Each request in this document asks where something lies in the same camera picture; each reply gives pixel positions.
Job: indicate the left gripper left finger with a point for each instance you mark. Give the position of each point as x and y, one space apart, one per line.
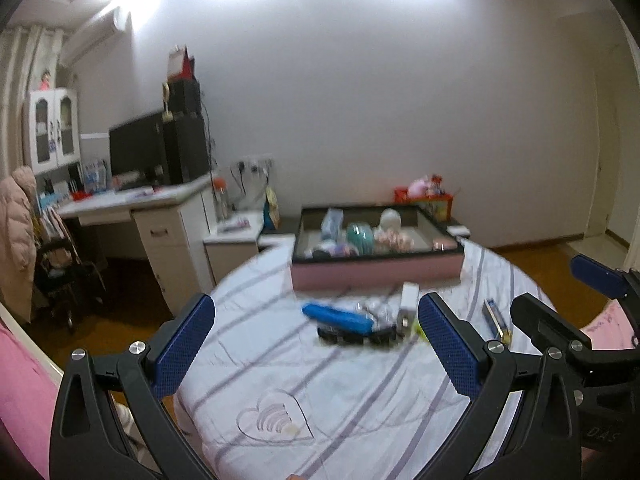
87 438

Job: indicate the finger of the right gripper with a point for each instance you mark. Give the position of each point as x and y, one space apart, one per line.
548 332
611 283

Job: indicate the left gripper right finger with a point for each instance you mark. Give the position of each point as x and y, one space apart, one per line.
542 441

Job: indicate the blue gold harmonica box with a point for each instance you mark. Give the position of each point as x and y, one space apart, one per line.
493 316

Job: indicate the yellow highlighter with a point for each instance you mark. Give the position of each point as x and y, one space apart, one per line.
416 328

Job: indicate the white power adapter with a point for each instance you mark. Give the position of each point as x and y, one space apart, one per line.
409 299

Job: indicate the clear skull glass bottle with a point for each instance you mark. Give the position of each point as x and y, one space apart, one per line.
381 314

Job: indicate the rose gold cylinder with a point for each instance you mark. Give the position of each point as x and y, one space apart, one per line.
444 244

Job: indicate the blue plastic tool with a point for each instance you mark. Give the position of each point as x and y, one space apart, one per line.
351 322

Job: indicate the white round lamp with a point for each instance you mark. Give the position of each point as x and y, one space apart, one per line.
390 220

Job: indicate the teal tape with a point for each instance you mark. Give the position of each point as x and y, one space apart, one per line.
361 236

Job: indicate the pink block donut toy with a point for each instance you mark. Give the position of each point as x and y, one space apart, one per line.
333 249

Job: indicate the pink blanket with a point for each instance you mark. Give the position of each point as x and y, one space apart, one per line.
29 386

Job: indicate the red toy crate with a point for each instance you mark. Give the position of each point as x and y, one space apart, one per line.
438 206

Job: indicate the pink black storage box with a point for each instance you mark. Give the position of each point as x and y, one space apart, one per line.
421 265

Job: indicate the striped white bed cover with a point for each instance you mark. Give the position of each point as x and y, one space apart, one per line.
266 398

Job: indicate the white desk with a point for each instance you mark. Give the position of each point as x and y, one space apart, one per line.
173 223

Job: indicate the white nightstand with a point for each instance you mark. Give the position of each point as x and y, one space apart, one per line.
232 242

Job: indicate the pink puffer jacket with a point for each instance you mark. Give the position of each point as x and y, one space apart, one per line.
18 242

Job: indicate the orange cap water bottle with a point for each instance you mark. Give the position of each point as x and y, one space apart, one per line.
221 198

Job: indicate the black computer monitor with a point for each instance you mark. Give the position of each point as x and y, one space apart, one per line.
135 152

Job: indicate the black computer tower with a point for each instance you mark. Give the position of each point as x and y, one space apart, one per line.
184 149

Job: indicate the white glass door cabinet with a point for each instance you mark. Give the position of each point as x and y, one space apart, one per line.
51 129

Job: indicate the black small speaker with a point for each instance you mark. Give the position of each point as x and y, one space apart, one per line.
182 96

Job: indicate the pink figurine on cabinet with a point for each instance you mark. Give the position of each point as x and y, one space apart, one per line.
46 81

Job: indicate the red desk calendar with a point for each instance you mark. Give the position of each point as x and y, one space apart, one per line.
179 65

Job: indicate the beige curtain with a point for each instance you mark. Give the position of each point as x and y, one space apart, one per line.
26 53

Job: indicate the white air conditioner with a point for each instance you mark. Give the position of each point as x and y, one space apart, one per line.
100 28

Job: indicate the wall power outlet strip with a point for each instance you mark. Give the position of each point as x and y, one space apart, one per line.
253 163

